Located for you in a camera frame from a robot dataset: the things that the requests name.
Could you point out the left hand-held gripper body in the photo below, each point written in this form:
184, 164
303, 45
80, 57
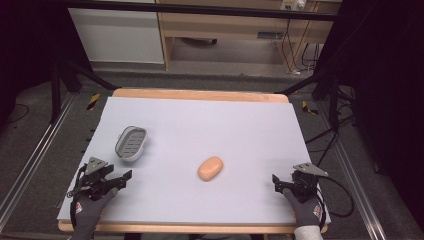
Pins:
95, 181

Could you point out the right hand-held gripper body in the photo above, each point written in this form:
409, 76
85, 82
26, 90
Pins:
306, 183

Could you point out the grey soap dish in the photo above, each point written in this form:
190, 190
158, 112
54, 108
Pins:
131, 144

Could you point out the orange soap bar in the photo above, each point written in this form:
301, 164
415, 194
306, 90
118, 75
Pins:
210, 168

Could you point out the person's right hand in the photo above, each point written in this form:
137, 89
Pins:
305, 210

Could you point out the person's left hand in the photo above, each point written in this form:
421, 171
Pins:
88, 211

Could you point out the yellow black floor marker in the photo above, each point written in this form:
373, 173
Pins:
309, 108
93, 101

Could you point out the white table board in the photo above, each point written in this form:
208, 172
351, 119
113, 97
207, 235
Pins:
206, 133

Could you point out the black metal stand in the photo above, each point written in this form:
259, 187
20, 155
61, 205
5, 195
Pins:
333, 100
55, 93

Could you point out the wooden table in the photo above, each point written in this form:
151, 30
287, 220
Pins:
200, 95

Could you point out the black curtain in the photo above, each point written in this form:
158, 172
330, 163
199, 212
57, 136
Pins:
30, 43
390, 83

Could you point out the white cabinet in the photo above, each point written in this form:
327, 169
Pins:
116, 36

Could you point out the wooden desk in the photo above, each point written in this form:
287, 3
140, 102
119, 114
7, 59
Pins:
226, 26

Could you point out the white power strip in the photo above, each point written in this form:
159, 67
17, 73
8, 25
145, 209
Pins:
293, 4

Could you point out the metal floor rail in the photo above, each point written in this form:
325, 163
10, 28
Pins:
356, 180
33, 160

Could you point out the black horizontal frame bar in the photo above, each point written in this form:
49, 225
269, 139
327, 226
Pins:
200, 9

